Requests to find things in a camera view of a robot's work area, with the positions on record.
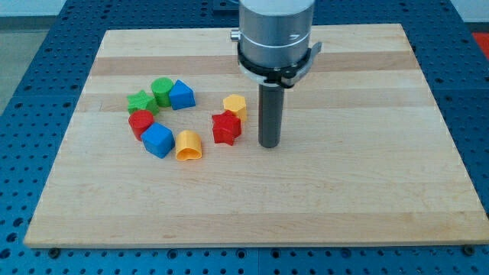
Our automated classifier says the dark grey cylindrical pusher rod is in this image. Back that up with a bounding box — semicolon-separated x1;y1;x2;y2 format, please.
258;85;284;148

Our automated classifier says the red star block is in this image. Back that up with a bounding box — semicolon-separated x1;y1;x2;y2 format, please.
212;110;241;146

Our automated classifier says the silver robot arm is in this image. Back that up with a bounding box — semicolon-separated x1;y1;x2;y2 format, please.
230;0;322;148

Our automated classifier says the green star block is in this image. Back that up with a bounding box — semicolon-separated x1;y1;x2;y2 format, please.
127;90;160;115

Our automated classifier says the yellow hexagon block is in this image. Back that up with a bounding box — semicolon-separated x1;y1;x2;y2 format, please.
223;94;248;121

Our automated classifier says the blue triangle block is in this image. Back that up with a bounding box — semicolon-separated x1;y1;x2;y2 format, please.
169;79;196;110

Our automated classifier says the yellow heart block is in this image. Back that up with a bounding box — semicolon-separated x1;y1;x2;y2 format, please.
176;130;202;161

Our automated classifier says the green cylinder block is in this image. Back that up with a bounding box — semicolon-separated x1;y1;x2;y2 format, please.
151;77;174;107

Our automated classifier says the wooden board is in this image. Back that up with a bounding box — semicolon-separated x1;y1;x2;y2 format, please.
24;24;488;248

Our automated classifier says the blue cube block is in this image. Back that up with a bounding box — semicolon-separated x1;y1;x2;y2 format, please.
141;122;175;158

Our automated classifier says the red cylinder block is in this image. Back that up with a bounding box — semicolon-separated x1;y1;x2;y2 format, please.
128;110;154;141

